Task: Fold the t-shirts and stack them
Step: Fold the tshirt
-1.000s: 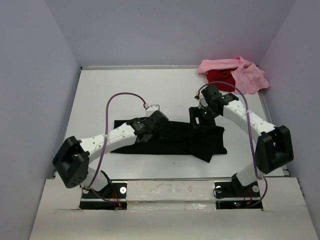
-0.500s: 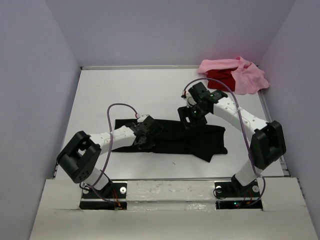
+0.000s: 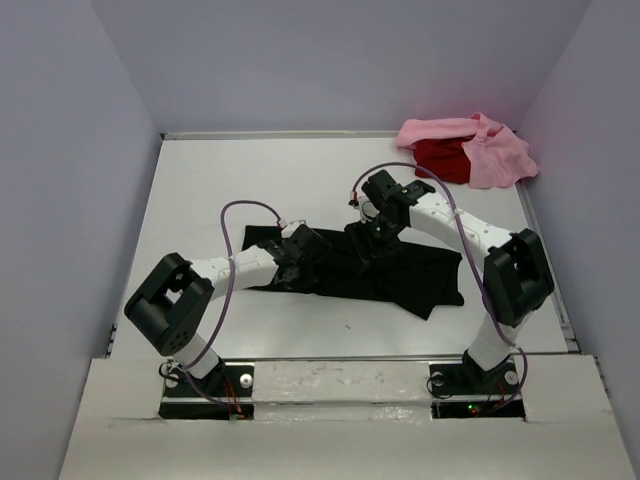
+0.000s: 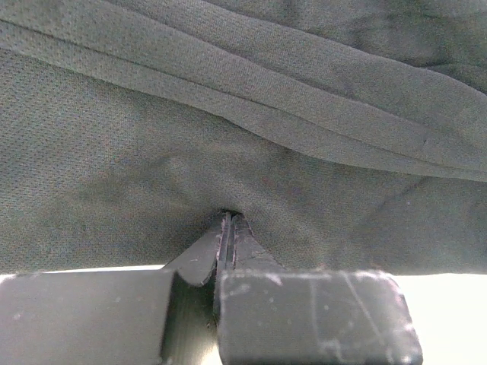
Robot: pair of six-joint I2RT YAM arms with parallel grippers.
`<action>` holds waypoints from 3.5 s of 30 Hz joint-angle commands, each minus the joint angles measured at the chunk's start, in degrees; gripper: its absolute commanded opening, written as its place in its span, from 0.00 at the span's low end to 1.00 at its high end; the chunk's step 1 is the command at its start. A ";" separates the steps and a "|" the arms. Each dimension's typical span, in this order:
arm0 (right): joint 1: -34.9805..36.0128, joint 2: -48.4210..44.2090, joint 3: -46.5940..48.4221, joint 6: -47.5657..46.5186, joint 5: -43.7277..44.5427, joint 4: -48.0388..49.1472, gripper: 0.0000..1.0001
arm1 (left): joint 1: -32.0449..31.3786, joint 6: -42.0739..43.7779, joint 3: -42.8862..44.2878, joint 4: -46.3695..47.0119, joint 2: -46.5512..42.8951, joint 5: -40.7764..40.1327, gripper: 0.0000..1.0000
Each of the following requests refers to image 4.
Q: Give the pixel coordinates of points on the black t-shirt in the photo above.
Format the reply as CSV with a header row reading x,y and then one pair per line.
x,y
351,134

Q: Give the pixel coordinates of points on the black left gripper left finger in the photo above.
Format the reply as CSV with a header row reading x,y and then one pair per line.
x,y
161,315

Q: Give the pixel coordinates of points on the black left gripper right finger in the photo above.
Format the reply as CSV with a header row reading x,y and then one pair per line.
x,y
270,315

